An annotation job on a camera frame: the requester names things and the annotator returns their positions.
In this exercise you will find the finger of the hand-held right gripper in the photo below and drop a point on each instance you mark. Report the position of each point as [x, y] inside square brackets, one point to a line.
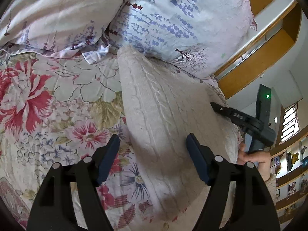
[231, 114]

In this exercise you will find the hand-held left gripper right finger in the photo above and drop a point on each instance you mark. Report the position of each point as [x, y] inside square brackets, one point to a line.
[197, 160]

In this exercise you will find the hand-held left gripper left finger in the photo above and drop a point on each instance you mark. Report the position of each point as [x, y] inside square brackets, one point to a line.
[107, 160]

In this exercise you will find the person's right forearm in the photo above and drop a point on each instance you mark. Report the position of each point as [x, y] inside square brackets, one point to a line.
[270, 181]

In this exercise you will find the person's right hand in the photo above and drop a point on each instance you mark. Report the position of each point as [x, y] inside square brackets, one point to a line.
[252, 157]

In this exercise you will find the wooden wardrobe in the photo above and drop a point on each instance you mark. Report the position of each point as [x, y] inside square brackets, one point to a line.
[252, 69]

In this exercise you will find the wooden display shelf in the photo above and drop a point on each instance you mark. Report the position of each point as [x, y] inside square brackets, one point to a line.
[292, 175]

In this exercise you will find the floral bed sheet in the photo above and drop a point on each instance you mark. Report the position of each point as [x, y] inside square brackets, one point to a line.
[60, 96]

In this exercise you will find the lavender print pillow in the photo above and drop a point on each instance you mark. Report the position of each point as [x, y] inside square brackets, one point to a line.
[187, 21]

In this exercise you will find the pink floral pillow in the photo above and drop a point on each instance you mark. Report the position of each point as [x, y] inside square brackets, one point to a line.
[55, 12]

